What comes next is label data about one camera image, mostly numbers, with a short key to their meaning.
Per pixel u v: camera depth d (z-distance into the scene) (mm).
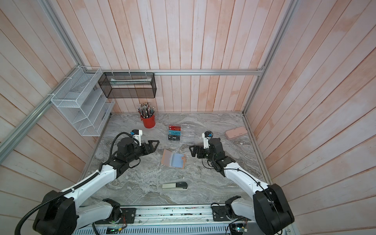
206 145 762
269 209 406
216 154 648
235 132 1046
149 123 1075
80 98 698
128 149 636
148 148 729
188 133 1062
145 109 1009
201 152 748
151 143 730
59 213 394
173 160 928
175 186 782
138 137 746
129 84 1042
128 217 731
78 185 458
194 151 763
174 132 1009
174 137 1009
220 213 734
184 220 730
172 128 1015
